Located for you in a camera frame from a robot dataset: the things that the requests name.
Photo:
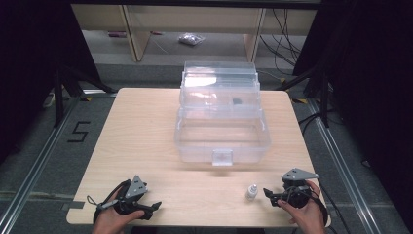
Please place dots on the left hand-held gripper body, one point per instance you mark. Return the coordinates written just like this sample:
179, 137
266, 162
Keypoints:
135, 187

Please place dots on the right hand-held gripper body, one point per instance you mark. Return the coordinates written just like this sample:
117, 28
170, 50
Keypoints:
297, 191

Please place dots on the small white dropper bottle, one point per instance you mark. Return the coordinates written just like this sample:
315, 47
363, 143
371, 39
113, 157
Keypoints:
251, 192

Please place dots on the clear plastic storage box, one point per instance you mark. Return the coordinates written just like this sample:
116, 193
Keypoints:
198, 152

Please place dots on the person's right hand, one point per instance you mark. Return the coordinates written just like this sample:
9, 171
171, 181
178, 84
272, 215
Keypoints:
307, 216

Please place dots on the person's left hand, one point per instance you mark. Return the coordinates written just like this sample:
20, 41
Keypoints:
110, 221

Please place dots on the black metal stand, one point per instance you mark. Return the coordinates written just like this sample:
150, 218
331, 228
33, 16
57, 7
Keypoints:
59, 97
324, 97

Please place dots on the dark curtain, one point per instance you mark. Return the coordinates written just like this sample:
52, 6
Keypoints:
29, 65
373, 81

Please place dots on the beige wooden shelf unit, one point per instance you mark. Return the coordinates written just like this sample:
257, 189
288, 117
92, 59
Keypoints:
136, 32

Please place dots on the clear plastic bag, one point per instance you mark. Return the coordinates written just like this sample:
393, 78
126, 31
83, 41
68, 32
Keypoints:
191, 39

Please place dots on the aluminium floor rail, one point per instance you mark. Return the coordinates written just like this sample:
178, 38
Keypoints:
344, 169
39, 162

